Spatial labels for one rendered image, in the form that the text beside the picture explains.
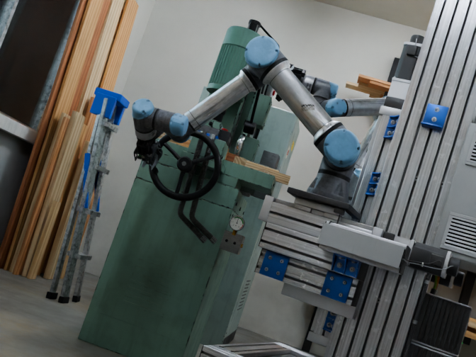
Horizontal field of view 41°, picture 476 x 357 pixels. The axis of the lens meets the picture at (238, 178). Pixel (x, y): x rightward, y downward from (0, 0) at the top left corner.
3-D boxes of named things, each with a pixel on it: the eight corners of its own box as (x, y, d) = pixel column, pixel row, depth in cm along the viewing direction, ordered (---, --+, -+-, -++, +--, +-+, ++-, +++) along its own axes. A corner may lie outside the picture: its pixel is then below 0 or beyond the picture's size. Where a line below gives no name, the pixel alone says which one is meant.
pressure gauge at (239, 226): (225, 232, 261) (231, 213, 262) (226, 232, 265) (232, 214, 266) (240, 236, 260) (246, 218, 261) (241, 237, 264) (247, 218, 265)
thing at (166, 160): (146, 159, 274) (149, 149, 274) (156, 166, 295) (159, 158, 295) (235, 188, 270) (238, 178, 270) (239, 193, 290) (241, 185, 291)
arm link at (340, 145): (365, 156, 220) (267, 40, 231) (369, 148, 205) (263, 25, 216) (338, 178, 220) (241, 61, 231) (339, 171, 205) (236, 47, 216)
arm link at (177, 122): (193, 120, 229) (163, 113, 231) (186, 112, 218) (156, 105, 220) (186, 142, 229) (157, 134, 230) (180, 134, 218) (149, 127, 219)
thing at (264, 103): (246, 121, 307) (256, 92, 309) (247, 125, 316) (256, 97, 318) (263, 126, 307) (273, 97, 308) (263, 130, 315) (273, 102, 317)
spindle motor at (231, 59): (203, 85, 285) (226, 20, 288) (208, 95, 302) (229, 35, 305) (241, 97, 283) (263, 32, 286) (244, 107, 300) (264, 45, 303)
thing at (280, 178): (153, 141, 291) (156, 132, 291) (154, 142, 293) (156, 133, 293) (287, 184, 284) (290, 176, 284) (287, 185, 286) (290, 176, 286)
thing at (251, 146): (233, 158, 303) (241, 134, 305) (234, 160, 310) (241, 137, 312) (251, 163, 302) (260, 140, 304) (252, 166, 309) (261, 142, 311)
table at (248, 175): (131, 141, 266) (136, 127, 266) (146, 154, 296) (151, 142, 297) (270, 187, 259) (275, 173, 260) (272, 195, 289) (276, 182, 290)
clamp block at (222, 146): (185, 151, 264) (193, 130, 264) (190, 156, 277) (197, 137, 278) (219, 162, 262) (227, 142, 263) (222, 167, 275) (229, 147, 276)
